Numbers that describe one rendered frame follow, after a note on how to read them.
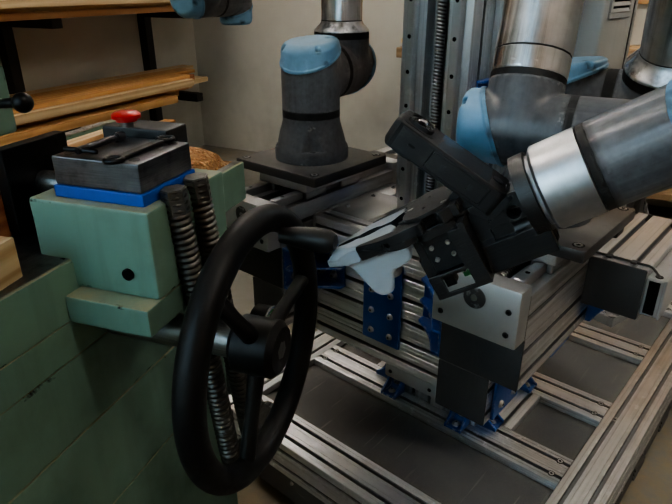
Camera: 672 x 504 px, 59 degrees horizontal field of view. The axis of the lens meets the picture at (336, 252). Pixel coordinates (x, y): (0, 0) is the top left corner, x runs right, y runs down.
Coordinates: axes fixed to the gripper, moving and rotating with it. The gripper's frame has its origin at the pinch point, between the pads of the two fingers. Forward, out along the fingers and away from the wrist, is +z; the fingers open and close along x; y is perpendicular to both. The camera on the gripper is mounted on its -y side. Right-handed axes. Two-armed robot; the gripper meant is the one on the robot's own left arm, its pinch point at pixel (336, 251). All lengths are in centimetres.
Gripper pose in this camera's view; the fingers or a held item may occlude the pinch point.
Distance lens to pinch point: 58.9
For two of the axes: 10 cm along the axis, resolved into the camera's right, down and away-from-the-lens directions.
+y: 4.9, 8.4, 2.2
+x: 3.1, -4.1, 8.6
